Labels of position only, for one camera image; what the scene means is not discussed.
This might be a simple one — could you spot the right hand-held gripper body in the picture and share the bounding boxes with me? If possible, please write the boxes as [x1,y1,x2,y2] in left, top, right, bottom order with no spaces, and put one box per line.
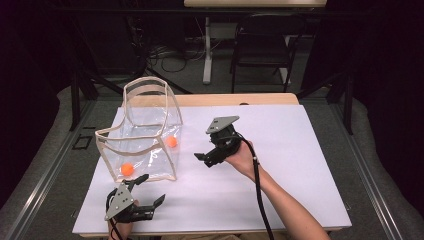
[205,115,243,165]

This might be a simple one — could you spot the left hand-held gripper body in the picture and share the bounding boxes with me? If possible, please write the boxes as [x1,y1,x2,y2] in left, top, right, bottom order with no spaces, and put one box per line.
[103,181,156,224]

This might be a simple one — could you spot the clear bag with beige trim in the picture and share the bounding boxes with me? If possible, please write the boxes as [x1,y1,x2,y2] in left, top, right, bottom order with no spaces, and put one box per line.
[94,75,184,184]

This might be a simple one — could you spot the person's right hand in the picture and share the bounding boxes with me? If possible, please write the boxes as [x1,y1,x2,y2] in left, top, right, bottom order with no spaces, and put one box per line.
[224,139,265,182]

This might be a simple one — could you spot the person's left hand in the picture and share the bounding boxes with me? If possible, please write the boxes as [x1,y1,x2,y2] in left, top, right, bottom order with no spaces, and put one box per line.
[107,215,135,240]

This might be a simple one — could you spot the wooden table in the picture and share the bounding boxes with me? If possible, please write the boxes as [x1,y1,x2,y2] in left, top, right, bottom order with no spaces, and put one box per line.
[128,92,300,107]

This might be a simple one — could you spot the white table cover sheet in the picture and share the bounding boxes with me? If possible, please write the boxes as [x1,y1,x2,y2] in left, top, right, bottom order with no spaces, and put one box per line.
[72,104,353,236]

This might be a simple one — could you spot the white desk with leg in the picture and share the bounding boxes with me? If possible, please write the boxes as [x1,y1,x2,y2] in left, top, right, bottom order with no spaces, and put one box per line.
[183,0,328,85]

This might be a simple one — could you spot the black folding chair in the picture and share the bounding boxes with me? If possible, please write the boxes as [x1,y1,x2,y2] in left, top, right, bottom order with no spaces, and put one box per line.
[229,13,308,94]

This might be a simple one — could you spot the black metal stand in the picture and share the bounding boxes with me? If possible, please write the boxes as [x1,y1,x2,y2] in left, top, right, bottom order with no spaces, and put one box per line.
[68,19,148,132]
[295,69,355,136]

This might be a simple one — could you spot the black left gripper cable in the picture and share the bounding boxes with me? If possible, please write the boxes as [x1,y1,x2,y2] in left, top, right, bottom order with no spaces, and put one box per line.
[105,189,123,240]

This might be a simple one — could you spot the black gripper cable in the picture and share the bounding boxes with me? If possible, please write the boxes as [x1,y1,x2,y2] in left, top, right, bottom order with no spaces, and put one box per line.
[105,189,123,240]
[229,132,276,240]

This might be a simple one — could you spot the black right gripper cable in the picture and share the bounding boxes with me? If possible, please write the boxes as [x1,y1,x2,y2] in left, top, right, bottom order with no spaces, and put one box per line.
[229,132,276,240]

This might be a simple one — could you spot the black floor socket frame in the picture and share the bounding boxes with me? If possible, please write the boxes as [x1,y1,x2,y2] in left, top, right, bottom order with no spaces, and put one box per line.
[72,134,93,151]

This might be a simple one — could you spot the black floor cables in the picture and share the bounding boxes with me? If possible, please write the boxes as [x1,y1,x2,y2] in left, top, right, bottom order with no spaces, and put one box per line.
[146,41,208,74]

